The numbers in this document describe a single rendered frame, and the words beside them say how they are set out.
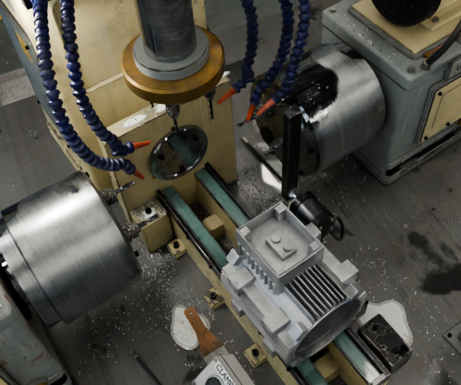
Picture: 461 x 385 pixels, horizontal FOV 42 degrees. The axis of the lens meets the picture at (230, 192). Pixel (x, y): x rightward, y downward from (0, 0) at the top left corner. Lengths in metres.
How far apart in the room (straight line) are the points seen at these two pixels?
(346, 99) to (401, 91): 0.13
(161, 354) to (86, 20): 0.69
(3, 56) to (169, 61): 2.42
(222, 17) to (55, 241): 2.38
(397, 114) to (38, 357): 0.88
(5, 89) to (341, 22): 1.56
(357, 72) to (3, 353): 0.86
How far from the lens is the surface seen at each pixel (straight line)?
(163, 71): 1.00
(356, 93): 1.27
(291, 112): 1.06
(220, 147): 1.40
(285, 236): 1.07
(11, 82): 2.59
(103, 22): 1.20
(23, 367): 1.20
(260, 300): 1.06
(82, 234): 1.08
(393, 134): 1.41
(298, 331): 1.01
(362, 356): 1.19
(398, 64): 1.31
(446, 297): 1.41
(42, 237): 1.09
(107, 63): 1.26
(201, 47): 1.03
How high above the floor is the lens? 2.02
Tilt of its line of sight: 54 degrees down
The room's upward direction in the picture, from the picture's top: 5 degrees counter-clockwise
